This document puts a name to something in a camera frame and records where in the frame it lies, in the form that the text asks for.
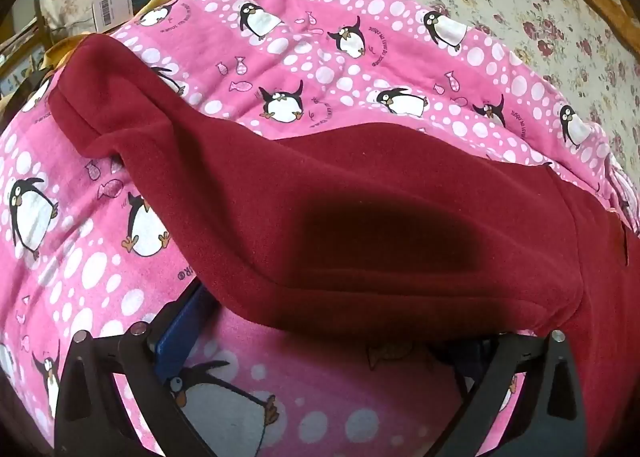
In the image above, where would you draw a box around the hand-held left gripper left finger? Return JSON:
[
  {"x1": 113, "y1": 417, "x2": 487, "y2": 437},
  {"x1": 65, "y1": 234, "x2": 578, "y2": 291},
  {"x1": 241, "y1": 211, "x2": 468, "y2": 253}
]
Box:
[{"x1": 52, "y1": 281, "x2": 217, "y2": 457}]

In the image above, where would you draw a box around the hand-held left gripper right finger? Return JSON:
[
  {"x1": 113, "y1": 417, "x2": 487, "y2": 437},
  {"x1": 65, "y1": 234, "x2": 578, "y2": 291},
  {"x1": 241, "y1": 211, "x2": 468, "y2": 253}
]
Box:
[{"x1": 425, "y1": 330, "x2": 589, "y2": 457}]

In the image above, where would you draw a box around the white barcode tag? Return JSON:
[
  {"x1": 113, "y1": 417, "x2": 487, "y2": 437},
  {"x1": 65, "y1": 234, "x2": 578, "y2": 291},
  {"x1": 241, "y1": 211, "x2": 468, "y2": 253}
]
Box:
[{"x1": 94, "y1": 0, "x2": 134, "y2": 34}]

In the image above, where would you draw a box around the pink penguin print blanket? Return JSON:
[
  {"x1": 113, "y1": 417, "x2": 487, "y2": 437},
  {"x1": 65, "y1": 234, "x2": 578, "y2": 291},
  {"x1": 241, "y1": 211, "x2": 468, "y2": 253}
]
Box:
[{"x1": 0, "y1": 0, "x2": 640, "y2": 457}]

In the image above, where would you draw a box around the dark red fleece garment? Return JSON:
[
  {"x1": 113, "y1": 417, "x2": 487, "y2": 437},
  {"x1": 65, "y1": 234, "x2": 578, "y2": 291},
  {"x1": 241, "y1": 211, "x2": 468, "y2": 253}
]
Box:
[{"x1": 50, "y1": 31, "x2": 640, "y2": 344}]

